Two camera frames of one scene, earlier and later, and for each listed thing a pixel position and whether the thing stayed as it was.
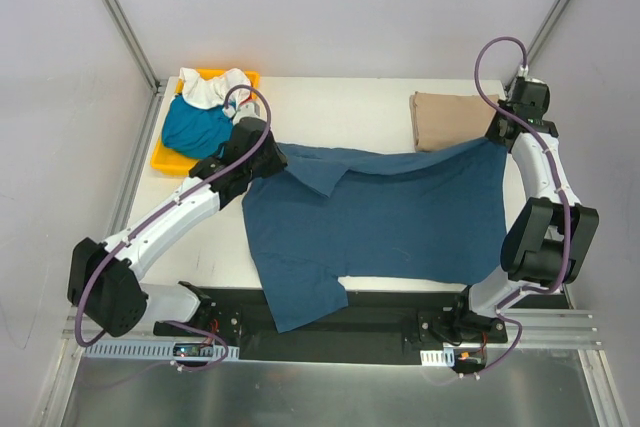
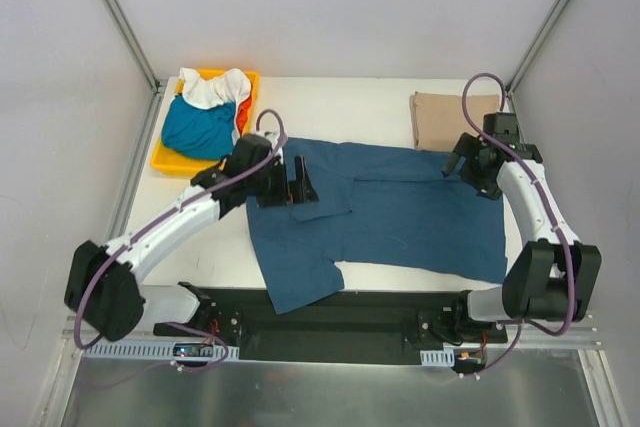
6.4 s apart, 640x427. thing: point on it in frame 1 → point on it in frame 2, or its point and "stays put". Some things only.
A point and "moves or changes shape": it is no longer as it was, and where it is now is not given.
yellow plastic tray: x=253 y=77 stays put
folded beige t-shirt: x=443 y=120 stays put
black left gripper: x=273 y=158 → x=282 y=184
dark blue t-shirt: x=417 y=219 moves or changes shape
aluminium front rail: x=534 y=329 stays put
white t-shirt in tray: x=211 y=93 stays put
